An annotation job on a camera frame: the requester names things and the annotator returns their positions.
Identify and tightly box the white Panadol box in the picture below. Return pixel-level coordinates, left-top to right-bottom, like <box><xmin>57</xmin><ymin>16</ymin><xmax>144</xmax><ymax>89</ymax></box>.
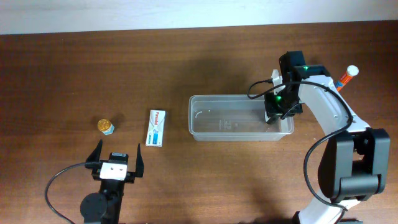
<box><xmin>146</xmin><ymin>110</ymin><xmax>166</xmax><ymax>147</ymax></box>

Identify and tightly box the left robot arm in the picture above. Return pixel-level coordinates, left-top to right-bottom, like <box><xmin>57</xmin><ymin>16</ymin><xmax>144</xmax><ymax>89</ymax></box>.
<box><xmin>80</xmin><ymin>141</ymin><xmax>144</xmax><ymax>224</ymax></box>

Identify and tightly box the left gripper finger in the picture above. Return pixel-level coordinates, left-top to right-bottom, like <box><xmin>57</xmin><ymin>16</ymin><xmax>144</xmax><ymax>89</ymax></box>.
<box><xmin>85</xmin><ymin>139</ymin><xmax>103</xmax><ymax>169</ymax></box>
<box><xmin>135</xmin><ymin>144</ymin><xmax>144</xmax><ymax>178</ymax></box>

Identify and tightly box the small jar gold lid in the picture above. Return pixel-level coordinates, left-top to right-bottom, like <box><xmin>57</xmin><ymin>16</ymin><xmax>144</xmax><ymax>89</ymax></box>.
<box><xmin>97</xmin><ymin>118</ymin><xmax>114</xmax><ymax>135</ymax></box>

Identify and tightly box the dark bottle white cap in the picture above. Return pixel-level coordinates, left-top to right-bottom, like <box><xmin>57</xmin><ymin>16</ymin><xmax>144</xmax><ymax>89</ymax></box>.
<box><xmin>264</xmin><ymin>113</ymin><xmax>281</xmax><ymax>125</ymax></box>

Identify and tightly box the orange tube white cap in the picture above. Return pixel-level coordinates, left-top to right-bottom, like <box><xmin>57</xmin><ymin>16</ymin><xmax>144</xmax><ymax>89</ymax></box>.
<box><xmin>335</xmin><ymin>65</ymin><xmax>359</xmax><ymax>91</ymax></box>

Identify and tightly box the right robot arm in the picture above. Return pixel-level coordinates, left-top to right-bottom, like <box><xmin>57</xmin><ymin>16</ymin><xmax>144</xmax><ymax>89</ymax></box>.
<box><xmin>264</xmin><ymin>51</ymin><xmax>391</xmax><ymax>223</ymax></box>

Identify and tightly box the clear plastic container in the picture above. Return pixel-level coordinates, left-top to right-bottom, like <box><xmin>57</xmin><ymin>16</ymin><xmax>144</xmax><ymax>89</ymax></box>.
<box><xmin>188</xmin><ymin>95</ymin><xmax>294</xmax><ymax>141</ymax></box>

